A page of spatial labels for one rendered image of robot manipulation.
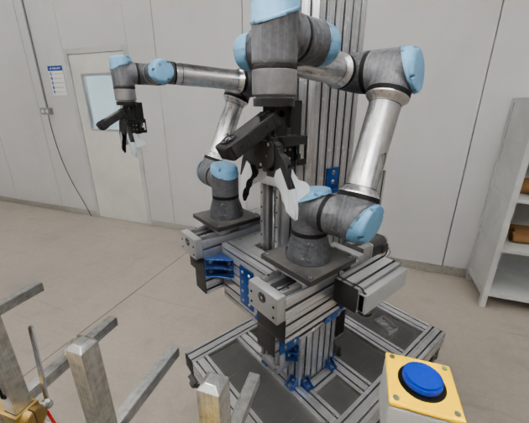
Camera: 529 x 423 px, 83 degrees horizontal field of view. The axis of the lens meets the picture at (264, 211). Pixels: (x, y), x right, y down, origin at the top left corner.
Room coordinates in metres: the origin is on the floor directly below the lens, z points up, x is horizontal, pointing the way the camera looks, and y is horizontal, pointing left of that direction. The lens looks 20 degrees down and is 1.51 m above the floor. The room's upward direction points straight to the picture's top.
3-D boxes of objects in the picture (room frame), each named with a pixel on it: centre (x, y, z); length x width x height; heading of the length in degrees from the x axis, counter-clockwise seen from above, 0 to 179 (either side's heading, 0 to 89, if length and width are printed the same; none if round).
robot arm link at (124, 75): (1.19, 0.52, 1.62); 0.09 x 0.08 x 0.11; 122
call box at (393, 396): (0.24, -0.17, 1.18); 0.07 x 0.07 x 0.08; 72
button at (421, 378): (0.24, -0.17, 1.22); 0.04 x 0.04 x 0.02
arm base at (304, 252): (0.87, -0.14, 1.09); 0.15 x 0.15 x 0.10
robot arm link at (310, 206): (0.86, -0.15, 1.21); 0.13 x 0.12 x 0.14; 47
